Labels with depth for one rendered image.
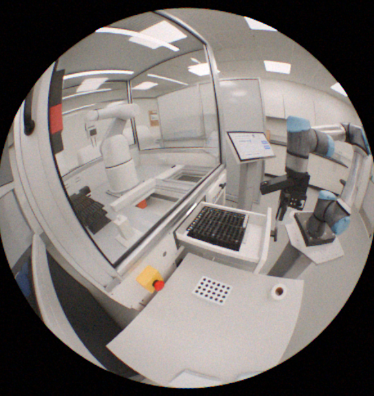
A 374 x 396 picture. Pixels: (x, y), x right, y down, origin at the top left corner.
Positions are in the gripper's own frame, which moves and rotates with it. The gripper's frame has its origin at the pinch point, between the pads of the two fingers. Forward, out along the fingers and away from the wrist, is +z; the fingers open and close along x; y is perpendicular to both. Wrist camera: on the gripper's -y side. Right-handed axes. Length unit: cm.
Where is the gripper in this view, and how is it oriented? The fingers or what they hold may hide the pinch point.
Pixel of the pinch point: (276, 222)
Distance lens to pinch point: 51.3
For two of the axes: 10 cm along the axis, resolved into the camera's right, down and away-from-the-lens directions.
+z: 1.1, 8.5, 5.1
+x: 4.9, -5.0, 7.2
